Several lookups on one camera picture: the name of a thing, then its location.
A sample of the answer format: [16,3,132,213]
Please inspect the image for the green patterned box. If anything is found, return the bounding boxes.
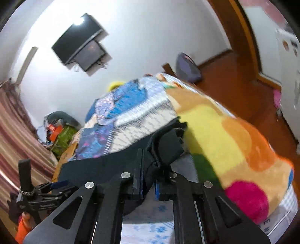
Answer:
[50,125,80,160]

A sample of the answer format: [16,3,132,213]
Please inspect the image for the black wall television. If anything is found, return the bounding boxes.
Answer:
[51,13,109,65]

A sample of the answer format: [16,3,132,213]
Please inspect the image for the yellow curved headboard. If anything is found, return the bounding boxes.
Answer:
[108,81,127,92]

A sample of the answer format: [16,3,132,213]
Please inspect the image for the black pants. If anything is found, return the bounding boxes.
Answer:
[56,118,188,216]

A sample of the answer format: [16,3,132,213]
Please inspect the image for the white sliding door with hearts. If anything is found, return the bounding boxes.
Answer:
[238,0,293,81]

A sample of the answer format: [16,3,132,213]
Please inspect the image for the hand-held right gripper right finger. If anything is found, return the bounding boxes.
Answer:
[153,171,272,244]

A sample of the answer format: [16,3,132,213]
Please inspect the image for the pile of crumpled clothes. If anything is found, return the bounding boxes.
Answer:
[36,117,55,146]

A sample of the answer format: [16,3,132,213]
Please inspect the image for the blue patchwork blanket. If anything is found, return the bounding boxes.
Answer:
[75,75,179,161]

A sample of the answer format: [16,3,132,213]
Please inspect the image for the person's left hand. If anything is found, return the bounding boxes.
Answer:
[15,212,32,244]

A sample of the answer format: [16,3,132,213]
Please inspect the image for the grey plush pillow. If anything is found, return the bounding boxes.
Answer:
[46,111,79,128]

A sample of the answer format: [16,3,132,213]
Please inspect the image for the orange box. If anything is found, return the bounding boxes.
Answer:
[46,124,64,141]

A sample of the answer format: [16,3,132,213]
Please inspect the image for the small black monitor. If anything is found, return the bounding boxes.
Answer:
[75,40,106,73]

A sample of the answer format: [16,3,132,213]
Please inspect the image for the striped brown curtain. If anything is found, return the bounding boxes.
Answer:
[0,80,59,204]

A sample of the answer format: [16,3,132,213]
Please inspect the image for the grey backpack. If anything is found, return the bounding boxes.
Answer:
[176,52,202,84]

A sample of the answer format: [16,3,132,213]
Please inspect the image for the pink slipper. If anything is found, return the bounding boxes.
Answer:
[273,90,282,108]

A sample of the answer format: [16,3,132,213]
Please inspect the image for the colourful plush blanket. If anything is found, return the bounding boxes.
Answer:
[162,73,296,225]

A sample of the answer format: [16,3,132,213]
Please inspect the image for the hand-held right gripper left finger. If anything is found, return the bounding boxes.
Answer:
[23,148,145,244]

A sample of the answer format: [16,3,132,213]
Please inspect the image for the white cabinet with stickers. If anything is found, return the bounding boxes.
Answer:
[275,22,300,146]

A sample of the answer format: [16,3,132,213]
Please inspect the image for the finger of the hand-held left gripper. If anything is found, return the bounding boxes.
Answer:
[35,179,71,192]
[39,186,79,207]

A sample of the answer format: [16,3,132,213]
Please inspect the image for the white air conditioner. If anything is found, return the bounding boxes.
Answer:
[16,46,38,82]

